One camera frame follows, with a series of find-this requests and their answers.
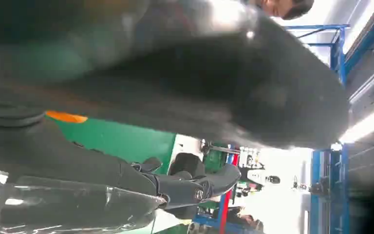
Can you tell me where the white machine with black lens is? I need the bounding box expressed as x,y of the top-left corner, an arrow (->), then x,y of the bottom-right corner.
246,169 -> 281,187

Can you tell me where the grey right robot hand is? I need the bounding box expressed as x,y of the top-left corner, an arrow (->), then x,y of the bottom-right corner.
0,0 -> 350,234

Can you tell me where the blue steel beam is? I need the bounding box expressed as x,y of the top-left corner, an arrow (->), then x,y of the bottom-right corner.
344,0 -> 374,76

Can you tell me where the red post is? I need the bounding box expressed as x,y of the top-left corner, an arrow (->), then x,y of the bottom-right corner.
218,154 -> 241,234

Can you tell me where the blue steel rack frame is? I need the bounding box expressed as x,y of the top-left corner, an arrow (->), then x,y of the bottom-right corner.
283,23 -> 352,234

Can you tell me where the blue wheeled cart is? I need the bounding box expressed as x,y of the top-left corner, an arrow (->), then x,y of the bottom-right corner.
190,193 -> 241,234

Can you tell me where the black zipped carry case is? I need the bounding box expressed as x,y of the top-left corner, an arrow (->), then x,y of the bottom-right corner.
168,153 -> 207,179

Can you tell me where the ceiling light strip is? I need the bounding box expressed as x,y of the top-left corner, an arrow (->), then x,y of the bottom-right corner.
338,102 -> 374,145

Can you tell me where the green plastic crate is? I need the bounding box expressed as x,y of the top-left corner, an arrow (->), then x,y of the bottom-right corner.
203,148 -> 229,174

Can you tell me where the green table mat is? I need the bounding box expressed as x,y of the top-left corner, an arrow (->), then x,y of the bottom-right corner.
45,111 -> 190,234

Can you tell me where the person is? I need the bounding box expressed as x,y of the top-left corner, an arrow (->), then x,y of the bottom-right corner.
246,0 -> 316,20

